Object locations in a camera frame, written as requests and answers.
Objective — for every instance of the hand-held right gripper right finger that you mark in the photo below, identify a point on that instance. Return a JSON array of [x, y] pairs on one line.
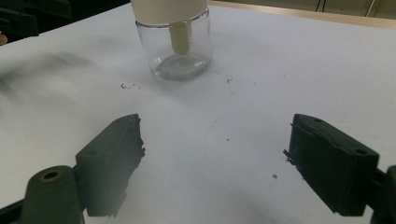
[[333, 168]]

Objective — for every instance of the glass jar with cream lid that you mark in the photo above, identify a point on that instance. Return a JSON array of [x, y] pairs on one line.
[[168, 12]]

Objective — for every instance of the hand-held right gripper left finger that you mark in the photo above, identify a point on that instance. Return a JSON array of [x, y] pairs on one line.
[[107, 165]]

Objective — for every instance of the cream jar spoon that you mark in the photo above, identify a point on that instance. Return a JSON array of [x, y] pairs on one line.
[[180, 39]]

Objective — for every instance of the white table board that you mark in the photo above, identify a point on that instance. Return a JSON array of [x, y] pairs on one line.
[[264, 77]]

